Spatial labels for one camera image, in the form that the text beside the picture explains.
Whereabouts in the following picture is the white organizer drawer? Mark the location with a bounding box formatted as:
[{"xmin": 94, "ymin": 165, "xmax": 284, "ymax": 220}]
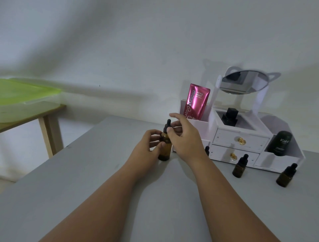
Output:
[
  {"xmin": 209, "ymin": 144, "xmax": 260, "ymax": 167},
  {"xmin": 212, "ymin": 128, "xmax": 271, "ymax": 153}
]

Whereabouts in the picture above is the light wooden side table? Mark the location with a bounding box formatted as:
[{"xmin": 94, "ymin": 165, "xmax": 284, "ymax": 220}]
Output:
[{"xmin": 0, "ymin": 101, "xmax": 66, "ymax": 159}]

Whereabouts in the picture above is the dark green cylindrical bottle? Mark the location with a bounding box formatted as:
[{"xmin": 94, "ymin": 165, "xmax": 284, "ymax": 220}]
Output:
[{"xmin": 267, "ymin": 131, "xmax": 293, "ymax": 157}]

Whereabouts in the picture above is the person's right forearm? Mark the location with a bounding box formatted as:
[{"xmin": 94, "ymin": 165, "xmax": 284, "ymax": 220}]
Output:
[{"xmin": 191, "ymin": 156, "xmax": 281, "ymax": 242}]

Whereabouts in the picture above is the pink cosmetic tube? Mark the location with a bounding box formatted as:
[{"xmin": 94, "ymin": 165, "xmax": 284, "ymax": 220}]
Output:
[{"xmin": 184, "ymin": 83, "xmax": 211, "ymax": 120}]

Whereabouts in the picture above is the round tilting mirror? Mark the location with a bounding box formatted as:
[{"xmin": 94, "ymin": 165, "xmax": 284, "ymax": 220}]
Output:
[{"xmin": 220, "ymin": 70, "xmax": 269, "ymax": 95}]

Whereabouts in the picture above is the person's left forearm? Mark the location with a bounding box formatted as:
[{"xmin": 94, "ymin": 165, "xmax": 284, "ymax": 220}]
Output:
[{"xmin": 39, "ymin": 167, "xmax": 147, "ymax": 242}]

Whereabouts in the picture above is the person's left hand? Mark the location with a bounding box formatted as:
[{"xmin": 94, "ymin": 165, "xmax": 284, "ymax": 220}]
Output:
[{"xmin": 124, "ymin": 129, "xmax": 166, "ymax": 175}]

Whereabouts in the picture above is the person's right hand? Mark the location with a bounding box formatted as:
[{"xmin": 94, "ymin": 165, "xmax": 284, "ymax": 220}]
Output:
[{"xmin": 167, "ymin": 113, "xmax": 213, "ymax": 168}]

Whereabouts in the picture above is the large amber dropper bottle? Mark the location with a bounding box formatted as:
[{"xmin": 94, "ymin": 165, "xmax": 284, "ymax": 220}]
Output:
[{"xmin": 158, "ymin": 119, "xmax": 173, "ymax": 161}]

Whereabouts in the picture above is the white cosmetic organizer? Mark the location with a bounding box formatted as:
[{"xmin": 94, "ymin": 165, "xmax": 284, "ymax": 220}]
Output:
[{"xmin": 172, "ymin": 66, "xmax": 306, "ymax": 174}]

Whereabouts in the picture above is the black square perfume bottle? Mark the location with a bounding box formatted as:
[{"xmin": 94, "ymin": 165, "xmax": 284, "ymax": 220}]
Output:
[{"xmin": 221, "ymin": 108, "xmax": 240, "ymax": 126}]

